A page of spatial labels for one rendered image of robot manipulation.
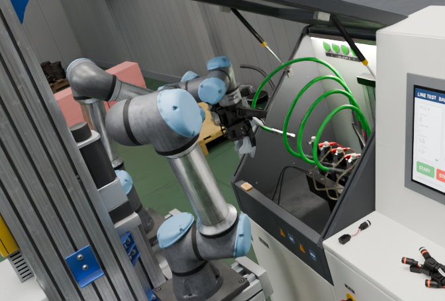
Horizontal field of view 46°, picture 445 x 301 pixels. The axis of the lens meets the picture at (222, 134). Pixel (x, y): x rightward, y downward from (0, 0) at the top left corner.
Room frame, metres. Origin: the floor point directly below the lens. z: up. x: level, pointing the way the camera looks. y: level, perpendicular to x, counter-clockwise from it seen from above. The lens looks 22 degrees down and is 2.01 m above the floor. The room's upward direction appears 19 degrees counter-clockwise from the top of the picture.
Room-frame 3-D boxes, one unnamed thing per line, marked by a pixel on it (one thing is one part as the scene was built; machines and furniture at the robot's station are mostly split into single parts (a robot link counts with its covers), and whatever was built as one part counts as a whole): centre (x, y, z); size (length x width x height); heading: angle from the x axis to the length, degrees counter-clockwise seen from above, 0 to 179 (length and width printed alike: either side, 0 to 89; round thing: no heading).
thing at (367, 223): (1.37, -0.30, 0.99); 0.12 x 0.02 x 0.02; 113
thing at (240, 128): (1.62, -0.05, 1.38); 0.09 x 0.08 x 0.12; 108
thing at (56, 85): (9.91, 2.91, 0.24); 1.35 x 0.93 x 0.48; 25
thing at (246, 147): (1.61, -0.06, 1.27); 0.06 x 0.03 x 0.09; 108
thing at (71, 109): (6.32, 1.33, 0.34); 1.17 x 0.83 x 0.68; 114
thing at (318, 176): (1.70, -0.36, 0.91); 0.34 x 0.10 x 0.15; 18
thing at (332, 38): (1.89, -0.57, 1.43); 0.54 x 0.03 x 0.02; 18
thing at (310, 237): (1.73, -0.10, 0.87); 0.62 x 0.04 x 0.16; 18
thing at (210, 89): (1.54, -0.01, 1.54); 0.11 x 0.11 x 0.08; 68
